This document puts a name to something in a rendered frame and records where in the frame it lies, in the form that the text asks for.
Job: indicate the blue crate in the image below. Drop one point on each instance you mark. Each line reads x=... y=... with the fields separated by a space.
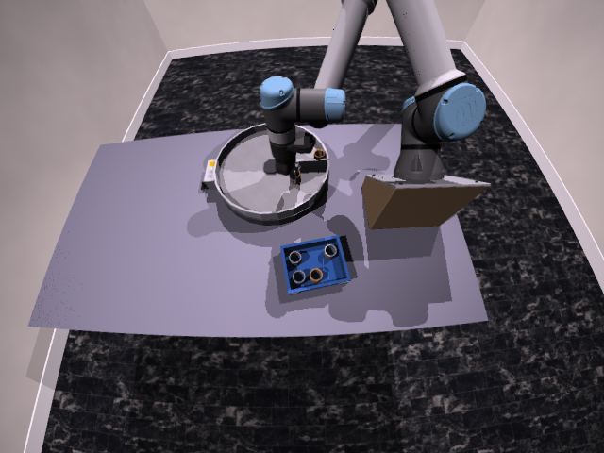
x=312 y=255

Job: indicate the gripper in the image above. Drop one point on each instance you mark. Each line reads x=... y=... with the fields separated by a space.
x=284 y=148

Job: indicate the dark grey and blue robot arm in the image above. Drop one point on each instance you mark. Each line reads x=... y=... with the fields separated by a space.
x=447 y=108

